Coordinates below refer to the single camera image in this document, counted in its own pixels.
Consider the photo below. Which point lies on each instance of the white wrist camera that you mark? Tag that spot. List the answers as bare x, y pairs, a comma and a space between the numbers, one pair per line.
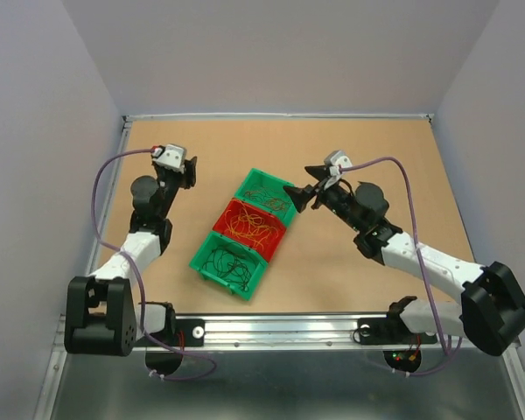
335, 162
171, 157

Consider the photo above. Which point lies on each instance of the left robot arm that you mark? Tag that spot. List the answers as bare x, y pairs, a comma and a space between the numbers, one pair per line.
101, 316

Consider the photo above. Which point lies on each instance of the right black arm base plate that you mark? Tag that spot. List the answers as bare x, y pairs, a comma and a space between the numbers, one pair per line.
386, 331

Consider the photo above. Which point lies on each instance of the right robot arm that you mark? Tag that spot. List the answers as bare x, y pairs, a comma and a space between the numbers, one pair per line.
486, 303

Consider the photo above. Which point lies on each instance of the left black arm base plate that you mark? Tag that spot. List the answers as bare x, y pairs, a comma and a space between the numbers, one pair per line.
179, 332

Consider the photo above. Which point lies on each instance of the green plastic bin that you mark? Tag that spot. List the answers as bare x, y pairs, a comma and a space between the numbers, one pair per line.
263, 190
229, 264

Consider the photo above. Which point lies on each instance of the red plastic bin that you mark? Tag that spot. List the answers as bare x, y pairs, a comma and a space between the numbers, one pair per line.
252, 227

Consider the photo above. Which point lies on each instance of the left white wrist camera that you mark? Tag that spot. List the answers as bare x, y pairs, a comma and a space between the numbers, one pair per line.
171, 157

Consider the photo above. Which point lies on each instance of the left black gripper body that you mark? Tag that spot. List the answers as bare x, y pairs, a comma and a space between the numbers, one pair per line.
168, 185

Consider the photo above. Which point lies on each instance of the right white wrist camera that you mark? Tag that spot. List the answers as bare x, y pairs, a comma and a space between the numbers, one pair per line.
335, 162

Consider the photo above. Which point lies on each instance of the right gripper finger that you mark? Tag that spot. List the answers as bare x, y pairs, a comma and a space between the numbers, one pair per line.
300, 196
321, 174

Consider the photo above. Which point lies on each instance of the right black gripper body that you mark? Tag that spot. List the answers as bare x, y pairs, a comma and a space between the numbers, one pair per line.
338, 199

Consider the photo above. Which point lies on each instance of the aluminium front mounting rail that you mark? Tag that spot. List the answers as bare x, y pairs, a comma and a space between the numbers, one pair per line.
298, 330

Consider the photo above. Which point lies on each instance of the near green plastic bin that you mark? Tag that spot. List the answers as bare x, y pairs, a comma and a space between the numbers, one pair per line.
229, 264

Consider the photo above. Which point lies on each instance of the far green plastic bin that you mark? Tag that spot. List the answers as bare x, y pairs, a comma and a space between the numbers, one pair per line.
263, 190

